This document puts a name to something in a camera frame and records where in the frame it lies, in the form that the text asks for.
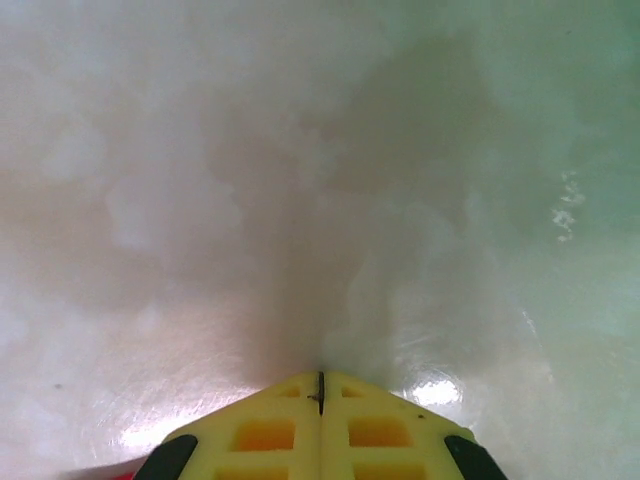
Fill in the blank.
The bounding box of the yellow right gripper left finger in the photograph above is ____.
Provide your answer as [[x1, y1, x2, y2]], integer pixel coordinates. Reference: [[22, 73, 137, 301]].
[[137, 369, 324, 480]]

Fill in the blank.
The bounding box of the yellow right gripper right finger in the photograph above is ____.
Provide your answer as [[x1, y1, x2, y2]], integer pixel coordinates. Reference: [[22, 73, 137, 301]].
[[319, 369, 509, 480]]

